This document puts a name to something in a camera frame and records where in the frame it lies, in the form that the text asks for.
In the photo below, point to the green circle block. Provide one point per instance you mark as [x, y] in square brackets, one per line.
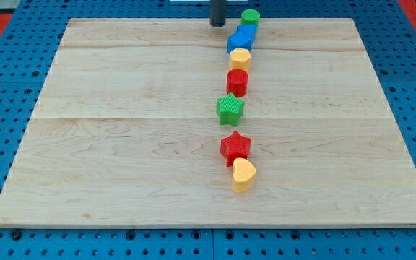
[250, 17]

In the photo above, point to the green star block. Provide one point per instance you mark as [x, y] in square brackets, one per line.
[229, 109]

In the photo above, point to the red star block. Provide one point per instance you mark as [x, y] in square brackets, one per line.
[235, 146]

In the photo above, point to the yellow heart block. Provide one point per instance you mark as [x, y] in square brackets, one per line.
[244, 175]

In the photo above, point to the red cylinder block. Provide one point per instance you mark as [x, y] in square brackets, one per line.
[237, 82]

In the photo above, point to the yellow hexagon block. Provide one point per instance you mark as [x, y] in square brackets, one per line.
[240, 58]

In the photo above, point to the light wooden board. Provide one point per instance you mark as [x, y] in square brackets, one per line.
[125, 135]

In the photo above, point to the blue cube block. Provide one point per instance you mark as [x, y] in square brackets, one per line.
[239, 40]

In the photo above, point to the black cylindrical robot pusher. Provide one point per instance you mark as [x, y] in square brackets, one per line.
[217, 13]

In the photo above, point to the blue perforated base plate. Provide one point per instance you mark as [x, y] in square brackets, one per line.
[30, 32]

